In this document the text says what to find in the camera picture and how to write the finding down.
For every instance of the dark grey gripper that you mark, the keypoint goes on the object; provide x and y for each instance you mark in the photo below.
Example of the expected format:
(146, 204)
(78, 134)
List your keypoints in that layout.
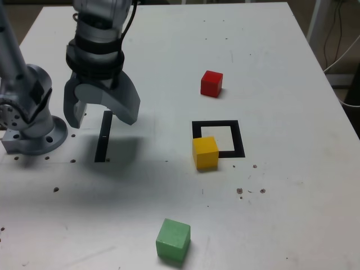
(97, 81)

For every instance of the red cube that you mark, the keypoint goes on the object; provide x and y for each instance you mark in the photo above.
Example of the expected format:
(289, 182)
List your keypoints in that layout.
(211, 84)

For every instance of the yellow cube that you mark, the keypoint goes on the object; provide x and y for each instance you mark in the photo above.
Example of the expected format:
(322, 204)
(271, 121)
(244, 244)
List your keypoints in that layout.
(205, 154)

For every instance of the green cube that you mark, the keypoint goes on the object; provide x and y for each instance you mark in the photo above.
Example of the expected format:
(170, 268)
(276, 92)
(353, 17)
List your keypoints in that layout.
(171, 239)

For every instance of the black tape square outline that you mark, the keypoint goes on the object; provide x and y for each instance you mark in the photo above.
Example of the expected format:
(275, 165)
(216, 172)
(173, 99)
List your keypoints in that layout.
(238, 137)

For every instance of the black tape strip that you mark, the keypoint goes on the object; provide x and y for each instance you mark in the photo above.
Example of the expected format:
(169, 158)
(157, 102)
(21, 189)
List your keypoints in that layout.
(101, 143)

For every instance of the black box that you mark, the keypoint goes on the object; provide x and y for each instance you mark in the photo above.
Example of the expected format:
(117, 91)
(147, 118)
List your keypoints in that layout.
(354, 87)

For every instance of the white frame leg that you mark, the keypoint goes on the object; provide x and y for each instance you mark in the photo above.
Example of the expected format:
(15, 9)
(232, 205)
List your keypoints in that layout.
(314, 22)

